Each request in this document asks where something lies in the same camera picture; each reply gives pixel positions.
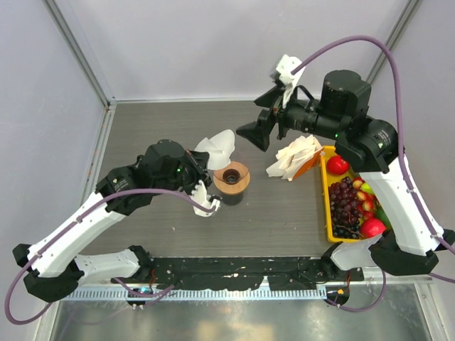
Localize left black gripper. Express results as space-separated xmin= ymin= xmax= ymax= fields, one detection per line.
xmin=154 ymin=148 xmax=213 ymax=198

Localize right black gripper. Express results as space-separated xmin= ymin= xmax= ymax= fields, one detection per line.
xmin=237 ymin=82 xmax=347 ymax=151

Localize white paper sheet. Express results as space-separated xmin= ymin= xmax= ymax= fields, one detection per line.
xmin=194 ymin=129 xmax=235 ymax=171

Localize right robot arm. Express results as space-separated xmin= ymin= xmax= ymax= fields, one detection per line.
xmin=236 ymin=70 xmax=454 ymax=280

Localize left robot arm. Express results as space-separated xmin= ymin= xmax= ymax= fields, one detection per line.
xmin=13 ymin=139 xmax=220 ymax=303

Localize white coffee filter stack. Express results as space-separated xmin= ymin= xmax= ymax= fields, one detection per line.
xmin=266 ymin=135 xmax=322 ymax=181

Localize red apple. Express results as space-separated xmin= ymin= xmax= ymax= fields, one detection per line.
xmin=326 ymin=155 xmax=350 ymax=175

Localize yellow plastic tray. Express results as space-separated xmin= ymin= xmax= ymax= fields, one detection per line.
xmin=320 ymin=146 xmax=382 ymax=243

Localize green pear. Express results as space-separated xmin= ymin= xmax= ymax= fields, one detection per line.
xmin=360 ymin=182 xmax=375 ymax=196

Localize dark red grape bunch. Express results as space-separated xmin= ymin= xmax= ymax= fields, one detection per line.
xmin=328 ymin=176 xmax=363 ymax=239

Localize small red cherries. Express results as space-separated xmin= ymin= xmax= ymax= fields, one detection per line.
xmin=352 ymin=177 xmax=378 ymax=220

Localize dark green fruit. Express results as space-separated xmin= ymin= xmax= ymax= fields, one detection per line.
xmin=375 ymin=207 xmax=392 ymax=229

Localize red pepper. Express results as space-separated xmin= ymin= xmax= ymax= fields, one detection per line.
xmin=360 ymin=217 xmax=387 ymax=239

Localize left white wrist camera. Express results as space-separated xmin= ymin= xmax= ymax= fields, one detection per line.
xmin=190 ymin=180 xmax=221 ymax=217

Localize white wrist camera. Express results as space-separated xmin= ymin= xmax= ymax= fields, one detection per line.
xmin=270 ymin=54 xmax=306 ymax=109
xmin=190 ymin=180 xmax=221 ymax=217

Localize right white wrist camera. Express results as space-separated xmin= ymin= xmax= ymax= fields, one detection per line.
xmin=270 ymin=54 xmax=306 ymax=109

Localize white slotted cable duct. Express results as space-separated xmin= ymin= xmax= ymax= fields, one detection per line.
xmin=63 ymin=285 xmax=327 ymax=302

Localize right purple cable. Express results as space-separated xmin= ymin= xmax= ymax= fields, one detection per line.
xmin=291 ymin=35 xmax=455 ymax=313

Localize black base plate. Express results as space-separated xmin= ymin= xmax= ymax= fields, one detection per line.
xmin=122 ymin=256 xmax=365 ymax=291

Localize aluminium frame rail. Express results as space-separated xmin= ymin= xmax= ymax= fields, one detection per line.
xmin=45 ymin=254 xmax=434 ymax=288

